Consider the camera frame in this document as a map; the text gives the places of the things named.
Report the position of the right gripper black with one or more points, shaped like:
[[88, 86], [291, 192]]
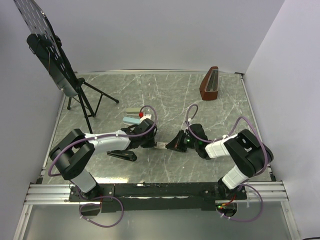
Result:
[[176, 144]]

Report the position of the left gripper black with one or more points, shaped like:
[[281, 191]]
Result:
[[150, 144]]

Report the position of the white staple box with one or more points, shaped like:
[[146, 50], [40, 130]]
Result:
[[161, 145]]

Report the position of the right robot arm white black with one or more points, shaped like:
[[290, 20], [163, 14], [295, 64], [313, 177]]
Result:
[[246, 152]]

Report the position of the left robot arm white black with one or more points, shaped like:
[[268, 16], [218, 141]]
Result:
[[71, 155]]

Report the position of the blue stapler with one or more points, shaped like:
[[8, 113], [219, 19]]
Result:
[[131, 121]]

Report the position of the beige stapler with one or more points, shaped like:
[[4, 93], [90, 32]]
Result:
[[132, 111]]

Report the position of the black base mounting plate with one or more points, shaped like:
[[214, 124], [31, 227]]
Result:
[[157, 196]]

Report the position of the brown wooden metronome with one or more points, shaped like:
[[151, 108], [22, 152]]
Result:
[[209, 86]]

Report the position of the black tripod stand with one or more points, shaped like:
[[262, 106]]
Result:
[[86, 107]]

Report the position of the black perforated panel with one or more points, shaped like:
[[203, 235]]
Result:
[[44, 43]]

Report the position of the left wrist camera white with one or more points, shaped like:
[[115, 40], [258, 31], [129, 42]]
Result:
[[144, 116]]

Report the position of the aluminium rail frame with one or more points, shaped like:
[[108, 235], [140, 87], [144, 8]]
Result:
[[58, 194]]

